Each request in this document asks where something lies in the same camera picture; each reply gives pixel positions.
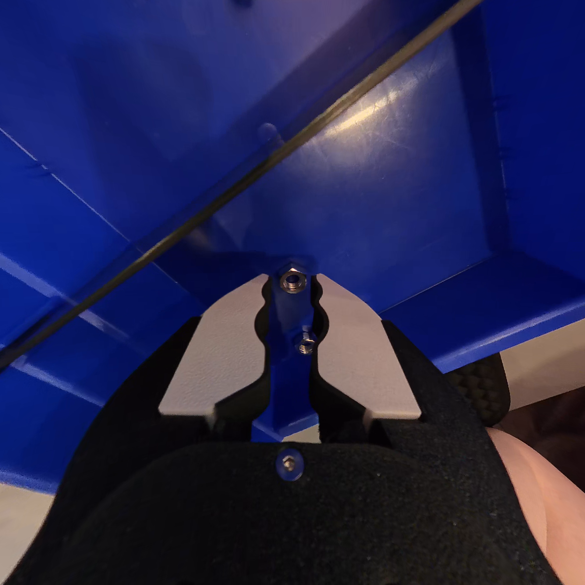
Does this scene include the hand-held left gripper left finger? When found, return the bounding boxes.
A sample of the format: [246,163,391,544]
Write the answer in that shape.
[158,273,272,443]

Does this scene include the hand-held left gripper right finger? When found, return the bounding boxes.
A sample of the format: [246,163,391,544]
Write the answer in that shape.
[309,272,422,444]

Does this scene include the blue plastic bin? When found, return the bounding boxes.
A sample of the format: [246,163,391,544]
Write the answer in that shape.
[0,0,585,494]

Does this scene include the person's right forearm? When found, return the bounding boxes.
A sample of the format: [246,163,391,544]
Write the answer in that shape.
[485,427,585,585]

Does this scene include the black chair armrest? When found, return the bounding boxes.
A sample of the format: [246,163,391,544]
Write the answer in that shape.
[445,352,512,428]

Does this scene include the thin dark strip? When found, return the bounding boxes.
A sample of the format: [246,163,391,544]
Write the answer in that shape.
[0,0,485,372]

